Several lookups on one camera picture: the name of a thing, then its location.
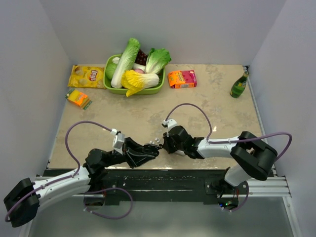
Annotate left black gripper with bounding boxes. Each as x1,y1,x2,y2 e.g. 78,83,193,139
103,137,155,168

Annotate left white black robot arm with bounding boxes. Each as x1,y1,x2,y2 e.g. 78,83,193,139
3,137,162,228

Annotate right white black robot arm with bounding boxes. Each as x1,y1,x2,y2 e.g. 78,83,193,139
163,125,277,194

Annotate orange pink snack box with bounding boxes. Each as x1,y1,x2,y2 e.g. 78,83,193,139
168,70,197,89

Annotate green plastic basin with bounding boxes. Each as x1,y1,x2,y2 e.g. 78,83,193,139
103,56,165,97

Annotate yellow napa cabbage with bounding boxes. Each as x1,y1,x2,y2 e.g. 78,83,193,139
121,70,159,97

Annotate pink onion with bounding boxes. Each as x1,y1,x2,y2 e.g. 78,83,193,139
134,69,145,74

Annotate green leaf lettuce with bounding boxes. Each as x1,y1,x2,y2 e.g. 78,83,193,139
145,48,171,74

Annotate orange yellow sponge pack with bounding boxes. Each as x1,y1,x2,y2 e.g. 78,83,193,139
66,88,92,110

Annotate green glass bottle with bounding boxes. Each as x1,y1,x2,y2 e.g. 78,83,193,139
230,71,249,98

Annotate dark red grapes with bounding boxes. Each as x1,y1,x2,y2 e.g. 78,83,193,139
135,49,148,66

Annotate round green cabbage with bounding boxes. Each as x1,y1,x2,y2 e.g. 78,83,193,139
105,63,117,80

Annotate green napa cabbage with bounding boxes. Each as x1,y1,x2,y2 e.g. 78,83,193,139
111,38,141,88

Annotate yellow Lays chips bag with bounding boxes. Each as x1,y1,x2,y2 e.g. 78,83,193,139
68,65,105,89

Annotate white radish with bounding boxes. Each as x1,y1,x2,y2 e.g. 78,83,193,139
112,57,146,72

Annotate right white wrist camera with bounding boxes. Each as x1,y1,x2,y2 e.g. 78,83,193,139
161,119,177,130

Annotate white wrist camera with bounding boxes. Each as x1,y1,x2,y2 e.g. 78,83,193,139
161,119,177,130
110,128,125,154

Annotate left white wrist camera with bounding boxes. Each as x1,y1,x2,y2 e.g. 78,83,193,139
110,128,125,154

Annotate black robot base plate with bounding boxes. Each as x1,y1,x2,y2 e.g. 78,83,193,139
86,169,235,205

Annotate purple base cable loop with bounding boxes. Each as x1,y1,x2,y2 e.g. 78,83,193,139
83,187,134,220

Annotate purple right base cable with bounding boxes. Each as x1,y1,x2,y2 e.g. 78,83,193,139
221,181,250,213

